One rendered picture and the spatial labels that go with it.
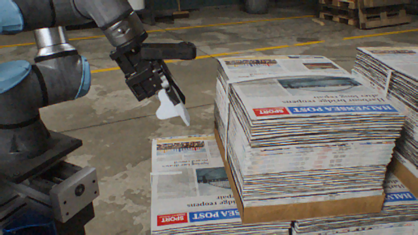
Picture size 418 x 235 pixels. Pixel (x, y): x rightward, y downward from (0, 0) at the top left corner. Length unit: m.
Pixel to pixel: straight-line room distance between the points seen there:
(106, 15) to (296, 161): 0.44
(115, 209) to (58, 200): 1.19
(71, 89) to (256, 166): 0.58
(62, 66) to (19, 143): 0.23
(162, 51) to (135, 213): 1.46
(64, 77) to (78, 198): 0.32
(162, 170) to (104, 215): 1.25
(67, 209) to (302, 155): 0.61
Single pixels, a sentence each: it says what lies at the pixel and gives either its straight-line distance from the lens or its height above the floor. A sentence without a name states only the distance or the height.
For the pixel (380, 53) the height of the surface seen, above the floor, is 1.07.
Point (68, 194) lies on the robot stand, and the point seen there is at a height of 0.75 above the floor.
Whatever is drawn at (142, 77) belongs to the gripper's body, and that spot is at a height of 1.08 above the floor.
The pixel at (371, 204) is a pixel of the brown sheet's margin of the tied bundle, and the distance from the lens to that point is 0.83.
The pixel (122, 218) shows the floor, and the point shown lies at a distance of 2.11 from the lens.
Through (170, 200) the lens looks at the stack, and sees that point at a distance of 0.83.
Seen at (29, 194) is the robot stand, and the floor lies 0.73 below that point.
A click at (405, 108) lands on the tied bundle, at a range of 0.94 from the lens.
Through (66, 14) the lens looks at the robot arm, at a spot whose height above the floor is 1.20.
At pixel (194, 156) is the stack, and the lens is 0.97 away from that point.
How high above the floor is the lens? 1.33
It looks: 25 degrees down
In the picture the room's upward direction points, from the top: straight up
